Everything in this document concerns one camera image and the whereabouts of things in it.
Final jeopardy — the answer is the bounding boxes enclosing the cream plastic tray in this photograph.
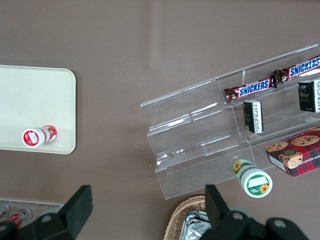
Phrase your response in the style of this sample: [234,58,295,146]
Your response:
[0,64,77,154]

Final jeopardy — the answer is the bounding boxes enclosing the silver foil wrapped pack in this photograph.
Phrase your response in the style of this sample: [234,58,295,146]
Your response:
[180,209,212,240]

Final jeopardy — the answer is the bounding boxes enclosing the silver topped drink can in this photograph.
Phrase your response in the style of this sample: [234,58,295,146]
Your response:
[0,201,10,220]

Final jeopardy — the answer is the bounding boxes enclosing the red white drink can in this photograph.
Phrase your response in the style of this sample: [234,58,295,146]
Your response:
[4,207,33,227]

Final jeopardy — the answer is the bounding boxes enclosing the clear acrylic can holder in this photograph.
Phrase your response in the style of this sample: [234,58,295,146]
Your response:
[0,198,64,227]

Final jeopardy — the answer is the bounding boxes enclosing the clear acrylic stepped display stand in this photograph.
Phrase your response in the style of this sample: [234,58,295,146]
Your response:
[139,43,320,200]

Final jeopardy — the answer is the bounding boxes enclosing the small black snack box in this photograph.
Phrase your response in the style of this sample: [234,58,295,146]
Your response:
[242,99,265,134]

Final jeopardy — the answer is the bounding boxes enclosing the green sunflower yogurt bottle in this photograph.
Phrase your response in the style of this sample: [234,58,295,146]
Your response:
[231,158,273,198]

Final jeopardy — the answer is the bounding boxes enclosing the large black snack box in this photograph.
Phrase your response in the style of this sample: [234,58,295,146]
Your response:
[297,79,320,113]

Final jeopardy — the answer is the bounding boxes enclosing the Snickers chocolate bar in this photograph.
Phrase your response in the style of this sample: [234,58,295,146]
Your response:
[271,54,320,86]
[223,77,278,104]

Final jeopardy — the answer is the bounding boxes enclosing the red plaid cookie box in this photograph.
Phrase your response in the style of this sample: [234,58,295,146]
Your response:
[265,126,320,178]

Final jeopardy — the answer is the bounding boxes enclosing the red strawberry yogurt bottle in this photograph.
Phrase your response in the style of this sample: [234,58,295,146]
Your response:
[21,124,58,148]

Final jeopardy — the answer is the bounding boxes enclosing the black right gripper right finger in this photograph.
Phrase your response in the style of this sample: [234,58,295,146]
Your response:
[203,184,310,240]

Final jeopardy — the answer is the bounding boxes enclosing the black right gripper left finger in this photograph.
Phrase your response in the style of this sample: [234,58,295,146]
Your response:
[0,184,93,240]

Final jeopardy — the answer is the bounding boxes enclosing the woven wicker basket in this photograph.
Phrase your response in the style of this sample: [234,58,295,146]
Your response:
[165,195,207,240]

